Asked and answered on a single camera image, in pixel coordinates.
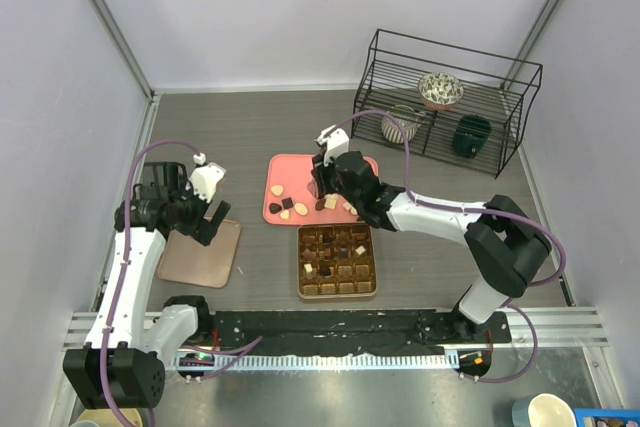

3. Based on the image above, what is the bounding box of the gold chocolate box with tray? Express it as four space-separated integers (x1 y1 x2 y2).
297 223 377 301

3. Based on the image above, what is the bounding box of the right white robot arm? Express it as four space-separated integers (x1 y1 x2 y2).
234 151 551 342

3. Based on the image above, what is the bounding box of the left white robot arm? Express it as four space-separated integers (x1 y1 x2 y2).
63 162 230 410

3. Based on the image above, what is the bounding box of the dark heart chocolate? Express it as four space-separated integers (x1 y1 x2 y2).
269 203 282 214

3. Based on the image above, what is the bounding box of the white teardrop chocolate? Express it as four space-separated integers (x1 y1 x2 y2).
271 185 284 196

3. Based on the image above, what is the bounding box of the white oval chocolate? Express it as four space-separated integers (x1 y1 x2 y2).
294 203 308 216

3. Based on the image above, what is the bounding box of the dark square chocolate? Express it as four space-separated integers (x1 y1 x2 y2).
282 198 294 210

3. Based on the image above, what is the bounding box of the rose gold tin lid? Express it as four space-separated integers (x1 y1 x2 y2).
156 220 242 289

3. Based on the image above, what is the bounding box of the striped ceramic cup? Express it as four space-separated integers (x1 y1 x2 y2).
381 104 426 144

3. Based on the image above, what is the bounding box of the pink plastic tray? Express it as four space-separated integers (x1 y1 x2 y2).
262 153 358 226

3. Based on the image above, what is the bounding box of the floral ceramic bowl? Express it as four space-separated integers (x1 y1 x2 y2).
418 72 464 110

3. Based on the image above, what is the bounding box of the dark green mug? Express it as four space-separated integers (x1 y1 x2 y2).
452 115 492 159

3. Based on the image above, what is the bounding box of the beige plate bottom left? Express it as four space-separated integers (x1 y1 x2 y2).
71 408 147 427

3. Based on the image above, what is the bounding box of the white bowl bottom right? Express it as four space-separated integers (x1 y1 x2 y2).
511 393 577 427

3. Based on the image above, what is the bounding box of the blue box corner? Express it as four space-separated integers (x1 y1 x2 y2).
574 408 640 427

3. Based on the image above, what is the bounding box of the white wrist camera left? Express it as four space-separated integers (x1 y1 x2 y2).
189 153 227 204

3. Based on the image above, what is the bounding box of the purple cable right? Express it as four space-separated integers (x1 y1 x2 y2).
335 109 569 383

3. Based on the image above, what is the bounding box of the purple cable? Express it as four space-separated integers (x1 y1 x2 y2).
98 138 264 427
335 109 569 383

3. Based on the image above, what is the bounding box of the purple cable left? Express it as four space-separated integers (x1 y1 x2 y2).
98 138 264 427

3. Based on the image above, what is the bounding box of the black wire rack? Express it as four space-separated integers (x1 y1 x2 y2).
351 28 543 177

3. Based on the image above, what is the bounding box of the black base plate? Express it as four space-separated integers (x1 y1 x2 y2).
211 309 512 357

